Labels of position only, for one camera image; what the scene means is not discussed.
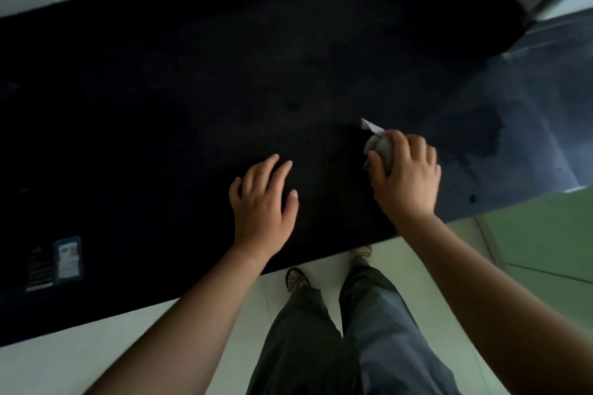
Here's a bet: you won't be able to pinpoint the person's left hand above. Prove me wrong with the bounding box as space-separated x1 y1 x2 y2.
229 154 300 262

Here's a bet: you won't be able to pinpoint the person's right hand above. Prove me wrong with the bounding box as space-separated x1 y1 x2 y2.
366 129 442 226

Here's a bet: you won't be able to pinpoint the grey white wiping cloth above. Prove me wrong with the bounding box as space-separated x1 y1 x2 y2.
361 117 395 174

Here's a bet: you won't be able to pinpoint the person's right forearm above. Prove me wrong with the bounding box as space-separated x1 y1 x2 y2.
393 212 593 395

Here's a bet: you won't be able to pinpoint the person's left forearm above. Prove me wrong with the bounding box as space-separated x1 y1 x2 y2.
85 244 272 395

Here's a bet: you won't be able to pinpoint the person's left patterned shoe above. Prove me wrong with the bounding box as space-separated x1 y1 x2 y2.
284 268 310 293

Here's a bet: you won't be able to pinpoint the dark grey trousers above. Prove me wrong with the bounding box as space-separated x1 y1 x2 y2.
246 257 462 395

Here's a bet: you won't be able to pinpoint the blue white label sticker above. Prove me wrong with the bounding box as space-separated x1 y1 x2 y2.
52 236 84 284

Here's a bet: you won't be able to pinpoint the black white label sticker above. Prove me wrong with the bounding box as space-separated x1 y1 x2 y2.
24 246 56 293

